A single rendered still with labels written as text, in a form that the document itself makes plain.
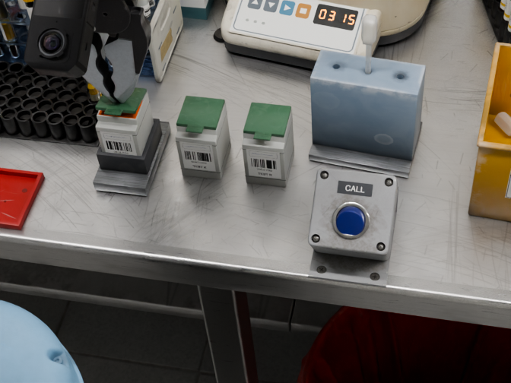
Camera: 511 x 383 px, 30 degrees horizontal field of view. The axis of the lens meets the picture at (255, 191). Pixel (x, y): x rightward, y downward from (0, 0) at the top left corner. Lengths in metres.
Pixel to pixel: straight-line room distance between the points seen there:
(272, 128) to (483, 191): 0.20
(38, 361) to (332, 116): 0.46
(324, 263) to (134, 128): 0.22
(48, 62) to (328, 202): 0.26
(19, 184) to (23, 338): 0.43
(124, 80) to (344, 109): 0.21
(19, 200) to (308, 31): 0.35
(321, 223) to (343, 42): 0.26
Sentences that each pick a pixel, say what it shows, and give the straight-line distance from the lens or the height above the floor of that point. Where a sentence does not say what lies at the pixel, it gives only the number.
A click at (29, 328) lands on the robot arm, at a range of 0.57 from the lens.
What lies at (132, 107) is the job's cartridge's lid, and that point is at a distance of 0.90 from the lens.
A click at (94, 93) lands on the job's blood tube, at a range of 1.00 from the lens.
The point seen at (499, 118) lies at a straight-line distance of 0.97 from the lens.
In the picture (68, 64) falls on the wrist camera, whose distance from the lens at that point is 0.76.
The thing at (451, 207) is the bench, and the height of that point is 0.87.
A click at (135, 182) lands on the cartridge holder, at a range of 0.93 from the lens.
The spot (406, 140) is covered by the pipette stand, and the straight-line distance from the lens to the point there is 0.92.
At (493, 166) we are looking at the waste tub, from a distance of 0.86.
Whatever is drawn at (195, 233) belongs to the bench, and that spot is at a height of 0.88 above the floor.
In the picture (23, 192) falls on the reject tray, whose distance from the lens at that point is 0.97.
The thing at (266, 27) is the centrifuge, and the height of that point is 0.91.
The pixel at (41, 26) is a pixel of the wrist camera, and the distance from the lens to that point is 0.77.
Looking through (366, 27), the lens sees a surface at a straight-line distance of 0.85.
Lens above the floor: 1.59
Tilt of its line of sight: 50 degrees down
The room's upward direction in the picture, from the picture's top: 6 degrees counter-clockwise
